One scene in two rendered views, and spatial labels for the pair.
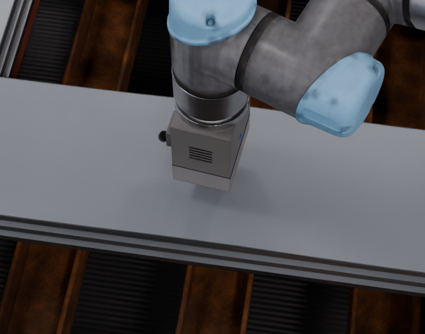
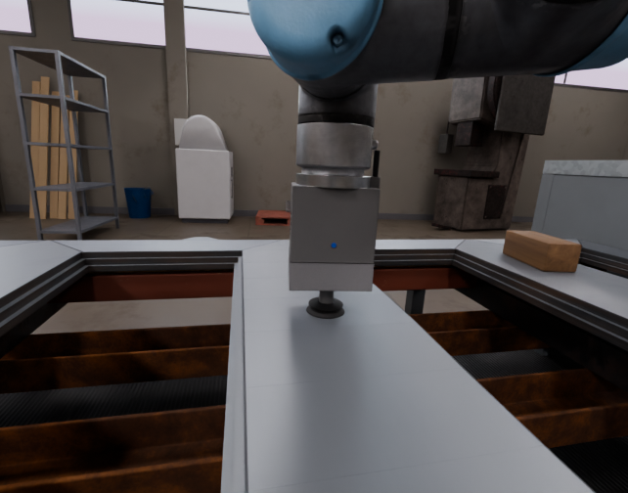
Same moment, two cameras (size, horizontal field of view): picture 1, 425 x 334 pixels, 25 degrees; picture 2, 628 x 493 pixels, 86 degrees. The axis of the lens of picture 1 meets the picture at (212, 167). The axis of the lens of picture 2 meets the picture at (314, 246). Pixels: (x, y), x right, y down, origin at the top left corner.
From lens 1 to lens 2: 93 cm
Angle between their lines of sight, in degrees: 68
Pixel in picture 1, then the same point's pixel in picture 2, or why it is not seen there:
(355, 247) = (276, 433)
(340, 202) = (348, 402)
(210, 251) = (240, 332)
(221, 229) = (260, 322)
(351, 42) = not seen: outside the picture
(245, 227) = (268, 334)
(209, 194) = (297, 312)
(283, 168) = (360, 347)
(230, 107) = (309, 145)
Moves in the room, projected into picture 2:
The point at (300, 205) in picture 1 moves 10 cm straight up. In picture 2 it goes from (319, 367) to (326, 247)
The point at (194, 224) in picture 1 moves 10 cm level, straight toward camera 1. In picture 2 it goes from (260, 309) to (159, 322)
